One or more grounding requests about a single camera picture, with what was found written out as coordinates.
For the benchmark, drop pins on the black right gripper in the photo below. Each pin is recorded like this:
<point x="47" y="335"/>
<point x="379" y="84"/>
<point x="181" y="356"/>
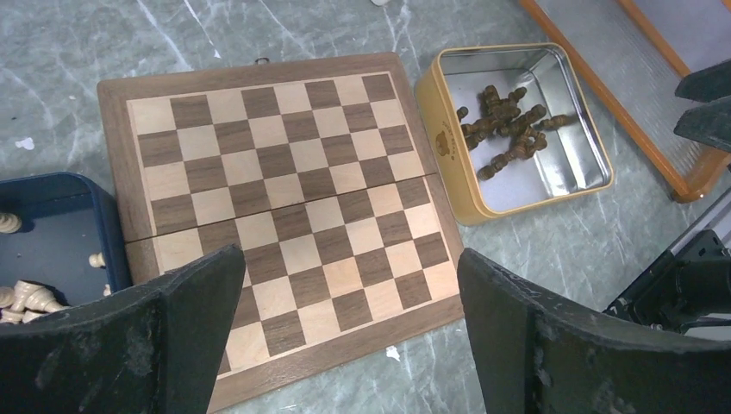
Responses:
<point x="689" y="289"/>

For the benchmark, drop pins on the yellow metal tin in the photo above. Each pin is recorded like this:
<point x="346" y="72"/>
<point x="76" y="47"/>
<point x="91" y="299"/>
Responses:
<point x="574" y="163"/>

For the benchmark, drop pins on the wooden chess board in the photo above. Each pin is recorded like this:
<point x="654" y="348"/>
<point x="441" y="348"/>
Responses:
<point x="321" y="172"/>

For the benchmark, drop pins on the dark chess pieces pile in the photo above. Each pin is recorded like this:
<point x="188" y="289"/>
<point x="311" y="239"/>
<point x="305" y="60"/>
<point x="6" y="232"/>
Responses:
<point x="502" y="117"/>

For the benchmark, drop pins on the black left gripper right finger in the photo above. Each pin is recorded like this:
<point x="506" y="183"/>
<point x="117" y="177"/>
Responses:
<point x="538" y="352"/>

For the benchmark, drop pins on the light chess pieces pile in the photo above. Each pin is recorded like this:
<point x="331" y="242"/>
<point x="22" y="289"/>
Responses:
<point x="27" y="301"/>

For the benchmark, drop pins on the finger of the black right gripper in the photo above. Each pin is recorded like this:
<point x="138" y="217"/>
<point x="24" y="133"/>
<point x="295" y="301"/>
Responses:
<point x="706" y="85"/>

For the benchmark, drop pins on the blue tray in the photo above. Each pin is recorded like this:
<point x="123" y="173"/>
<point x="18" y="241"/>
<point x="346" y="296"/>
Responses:
<point x="70" y="239"/>

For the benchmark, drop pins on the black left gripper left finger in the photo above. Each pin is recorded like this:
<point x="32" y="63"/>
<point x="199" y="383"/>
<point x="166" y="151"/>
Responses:
<point x="151" y="348"/>

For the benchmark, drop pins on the orange wooden rack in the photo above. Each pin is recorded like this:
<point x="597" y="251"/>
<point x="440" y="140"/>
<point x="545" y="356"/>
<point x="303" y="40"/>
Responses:
<point x="633" y="71"/>

